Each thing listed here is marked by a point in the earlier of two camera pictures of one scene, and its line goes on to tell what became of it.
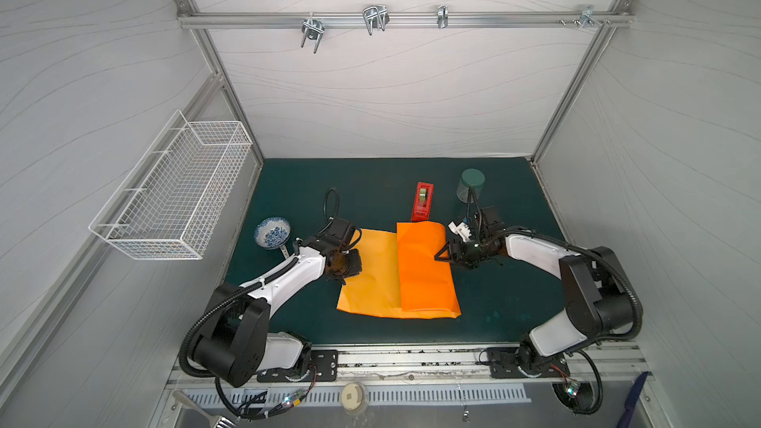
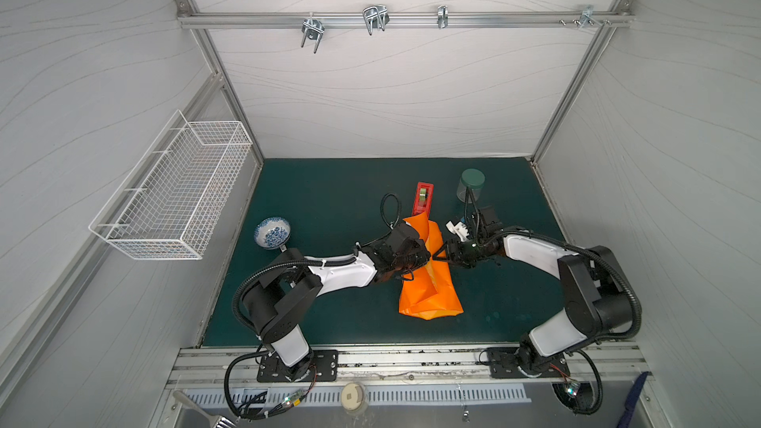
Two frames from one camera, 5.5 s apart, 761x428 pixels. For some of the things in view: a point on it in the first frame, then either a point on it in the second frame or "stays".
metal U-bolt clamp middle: x=376 y=17 stays
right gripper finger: x=452 y=253 stays
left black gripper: x=355 y=267 to x=420 y=250
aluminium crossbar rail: x=361 y=20 stays
